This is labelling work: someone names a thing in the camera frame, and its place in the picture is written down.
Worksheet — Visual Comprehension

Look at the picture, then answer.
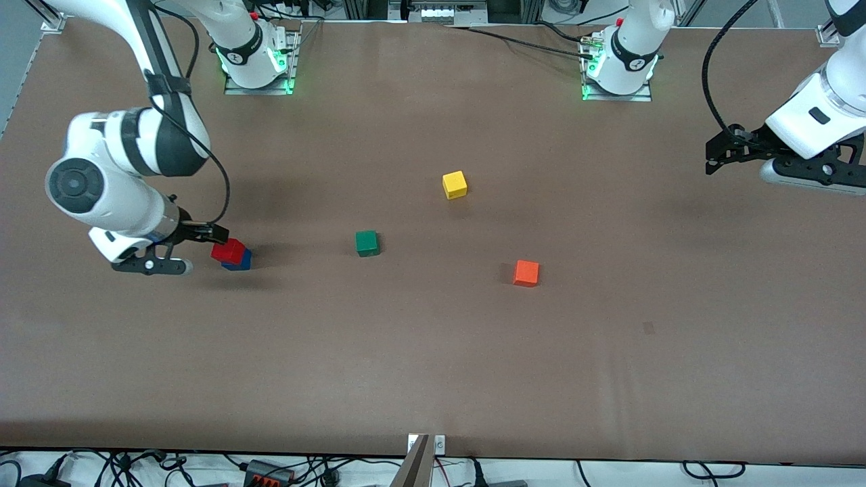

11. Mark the red wooden block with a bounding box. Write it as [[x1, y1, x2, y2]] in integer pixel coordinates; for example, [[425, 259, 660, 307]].
[[210, 238, 246, 266]]

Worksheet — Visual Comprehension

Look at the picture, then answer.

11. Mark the grey connector block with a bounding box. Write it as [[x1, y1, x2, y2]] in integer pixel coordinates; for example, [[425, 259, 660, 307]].
[[419, 5, 474, 24]]

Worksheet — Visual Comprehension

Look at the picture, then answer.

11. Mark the brown table cover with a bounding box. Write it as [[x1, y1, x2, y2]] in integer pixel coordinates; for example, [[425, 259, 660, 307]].
[[0, 19, 866, 467]]

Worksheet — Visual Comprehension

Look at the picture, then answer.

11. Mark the black orange power strip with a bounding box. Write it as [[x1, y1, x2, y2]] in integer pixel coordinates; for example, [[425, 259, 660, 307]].
[[242, 459, 296, 486]]

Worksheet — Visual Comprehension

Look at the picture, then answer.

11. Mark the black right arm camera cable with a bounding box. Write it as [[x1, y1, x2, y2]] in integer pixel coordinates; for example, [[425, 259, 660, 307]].
[[145, 0, 232, 227]]

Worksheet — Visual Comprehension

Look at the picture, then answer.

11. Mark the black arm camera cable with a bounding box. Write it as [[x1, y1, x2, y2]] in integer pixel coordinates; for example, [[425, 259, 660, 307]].
[[145, 0, 232, 227], [701, 0, 760, 136]]

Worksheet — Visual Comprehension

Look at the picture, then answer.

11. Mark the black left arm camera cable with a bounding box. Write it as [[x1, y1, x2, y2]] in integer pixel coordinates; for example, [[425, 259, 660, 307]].
[[701, 0, 760, 136]]

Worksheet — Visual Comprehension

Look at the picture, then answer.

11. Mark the left arm aluminium base plate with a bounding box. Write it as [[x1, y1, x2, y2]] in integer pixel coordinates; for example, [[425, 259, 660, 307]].
[[580, 30, 654, 103]]

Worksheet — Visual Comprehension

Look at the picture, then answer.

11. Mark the right arm aluminium base plate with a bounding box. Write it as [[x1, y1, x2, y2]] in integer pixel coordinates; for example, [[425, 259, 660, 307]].
[[223, 19, 302, 96]]

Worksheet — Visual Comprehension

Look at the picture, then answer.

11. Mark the black base power cable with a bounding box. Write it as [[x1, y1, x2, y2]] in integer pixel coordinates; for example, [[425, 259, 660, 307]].
[[447, 24, 599, 60]]

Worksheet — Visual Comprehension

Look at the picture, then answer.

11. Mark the aluminium cage frame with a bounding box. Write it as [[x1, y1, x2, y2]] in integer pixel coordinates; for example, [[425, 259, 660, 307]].
[[27, 0, 843, 48]]

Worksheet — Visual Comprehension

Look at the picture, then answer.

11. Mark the black cable loop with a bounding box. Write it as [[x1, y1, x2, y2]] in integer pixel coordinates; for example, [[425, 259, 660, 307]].
[[681, 461, 746, 480]]

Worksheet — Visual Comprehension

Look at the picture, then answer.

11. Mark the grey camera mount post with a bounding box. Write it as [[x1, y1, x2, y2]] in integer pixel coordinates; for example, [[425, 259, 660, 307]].
[[389, 433, 434, 487]]

